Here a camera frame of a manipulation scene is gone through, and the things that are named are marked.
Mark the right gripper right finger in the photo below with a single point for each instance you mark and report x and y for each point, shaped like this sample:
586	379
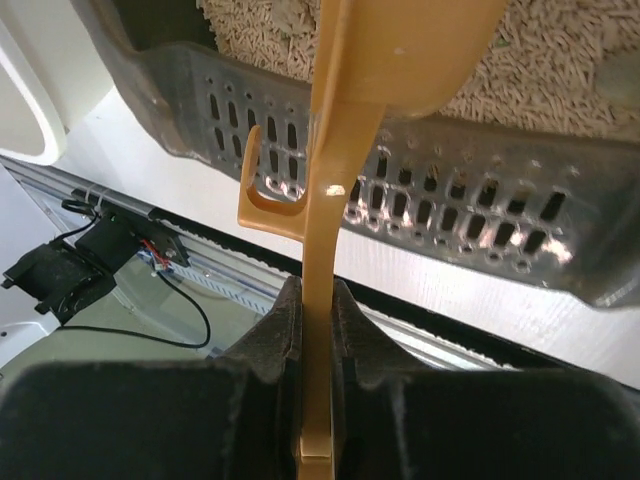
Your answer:
397	418

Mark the aluminium front rail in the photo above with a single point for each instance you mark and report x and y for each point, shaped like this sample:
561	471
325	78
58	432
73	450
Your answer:
217	259

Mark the grey litter box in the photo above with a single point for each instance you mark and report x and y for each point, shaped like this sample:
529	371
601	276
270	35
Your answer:
548	210

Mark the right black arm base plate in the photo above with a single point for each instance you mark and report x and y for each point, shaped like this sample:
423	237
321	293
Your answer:
120	233

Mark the grey litter clump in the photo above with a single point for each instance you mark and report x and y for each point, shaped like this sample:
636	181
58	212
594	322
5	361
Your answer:
617	79

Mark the white plastic tray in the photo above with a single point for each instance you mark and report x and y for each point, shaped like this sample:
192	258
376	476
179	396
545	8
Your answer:
31	129

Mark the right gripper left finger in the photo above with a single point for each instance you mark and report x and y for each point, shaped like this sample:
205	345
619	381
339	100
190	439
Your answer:
231	417

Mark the yellow litter scoop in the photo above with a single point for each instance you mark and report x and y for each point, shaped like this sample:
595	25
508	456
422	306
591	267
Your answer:
374	59

